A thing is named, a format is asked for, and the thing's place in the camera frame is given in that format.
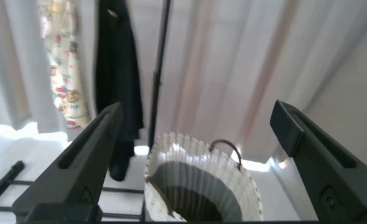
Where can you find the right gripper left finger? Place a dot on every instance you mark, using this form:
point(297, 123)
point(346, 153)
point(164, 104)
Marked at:
point(71, 180)

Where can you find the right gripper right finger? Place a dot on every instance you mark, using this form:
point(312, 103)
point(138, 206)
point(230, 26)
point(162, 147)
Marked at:
point(342, 186)

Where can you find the black garment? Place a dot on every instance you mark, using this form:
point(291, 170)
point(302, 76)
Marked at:
point(118, 77)

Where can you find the cream printed garment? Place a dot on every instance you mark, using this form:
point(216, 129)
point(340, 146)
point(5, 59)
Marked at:
point(63, 62)

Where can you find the white laundry basket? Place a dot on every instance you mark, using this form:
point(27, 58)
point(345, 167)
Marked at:
point(202, 180)

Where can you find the black clothes rack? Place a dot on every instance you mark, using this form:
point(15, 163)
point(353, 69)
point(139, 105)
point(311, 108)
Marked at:
point(158, 71)

